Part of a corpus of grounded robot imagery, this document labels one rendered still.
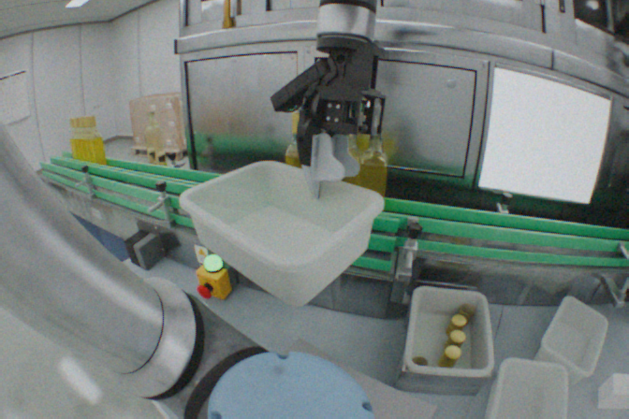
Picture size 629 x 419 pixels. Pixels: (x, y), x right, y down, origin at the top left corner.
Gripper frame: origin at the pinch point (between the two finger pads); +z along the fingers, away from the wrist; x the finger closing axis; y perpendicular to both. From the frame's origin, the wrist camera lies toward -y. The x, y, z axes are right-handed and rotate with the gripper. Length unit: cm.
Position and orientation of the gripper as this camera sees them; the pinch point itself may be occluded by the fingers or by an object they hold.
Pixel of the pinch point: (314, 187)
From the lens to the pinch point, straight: 41.6
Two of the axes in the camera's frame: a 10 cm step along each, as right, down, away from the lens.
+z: -1.0, 9.5, 2.8
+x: 5.9, -1.7, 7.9
